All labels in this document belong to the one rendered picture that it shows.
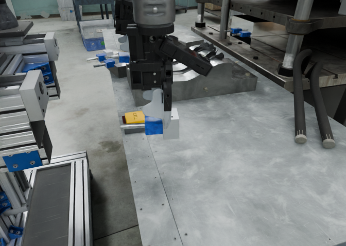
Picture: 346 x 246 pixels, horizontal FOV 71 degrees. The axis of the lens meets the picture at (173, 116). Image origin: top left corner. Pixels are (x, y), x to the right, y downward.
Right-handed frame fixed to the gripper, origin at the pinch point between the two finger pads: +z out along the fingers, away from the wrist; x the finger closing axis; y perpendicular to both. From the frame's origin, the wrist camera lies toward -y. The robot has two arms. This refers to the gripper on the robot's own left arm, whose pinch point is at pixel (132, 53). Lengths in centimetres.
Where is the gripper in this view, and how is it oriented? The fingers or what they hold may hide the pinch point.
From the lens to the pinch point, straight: 102.7
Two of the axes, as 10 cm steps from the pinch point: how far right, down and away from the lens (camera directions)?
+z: -1.7, 7.9, 5.9
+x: 2.7, 6.2, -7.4
